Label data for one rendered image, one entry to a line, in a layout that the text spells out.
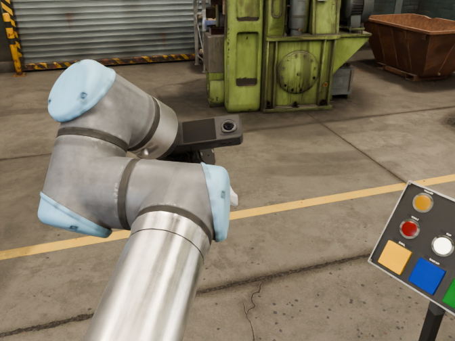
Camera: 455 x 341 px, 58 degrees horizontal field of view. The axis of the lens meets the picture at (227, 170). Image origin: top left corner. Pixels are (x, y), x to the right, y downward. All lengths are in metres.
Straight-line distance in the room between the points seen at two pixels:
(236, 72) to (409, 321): 3.64
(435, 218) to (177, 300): 1.01
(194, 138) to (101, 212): 0.22
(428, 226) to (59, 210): 1.04
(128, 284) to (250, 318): 2.08
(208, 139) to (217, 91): 4.90
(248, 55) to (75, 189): 4.85
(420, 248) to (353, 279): 1.50
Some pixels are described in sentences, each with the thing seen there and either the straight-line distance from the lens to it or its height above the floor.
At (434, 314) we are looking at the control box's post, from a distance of 1.51.
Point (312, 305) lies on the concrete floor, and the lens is 2.56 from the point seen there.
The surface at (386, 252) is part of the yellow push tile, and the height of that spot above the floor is 1.01.
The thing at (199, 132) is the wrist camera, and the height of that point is 1.55.
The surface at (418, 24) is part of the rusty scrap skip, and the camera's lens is 8.72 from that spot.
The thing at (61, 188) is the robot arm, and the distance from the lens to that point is 0.52.
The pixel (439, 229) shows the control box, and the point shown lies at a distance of 1.30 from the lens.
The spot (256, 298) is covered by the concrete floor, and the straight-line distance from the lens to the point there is 2.56.
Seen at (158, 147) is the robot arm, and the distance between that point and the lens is 0.61.
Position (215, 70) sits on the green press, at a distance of 5.46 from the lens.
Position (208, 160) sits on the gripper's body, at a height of 1.49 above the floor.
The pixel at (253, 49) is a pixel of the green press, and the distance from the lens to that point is 5.29.
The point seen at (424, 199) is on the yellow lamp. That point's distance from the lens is 1.32.
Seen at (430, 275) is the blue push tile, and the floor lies 1.02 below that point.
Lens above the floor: 1.80
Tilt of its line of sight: 27 degrees down
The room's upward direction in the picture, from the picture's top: straight up
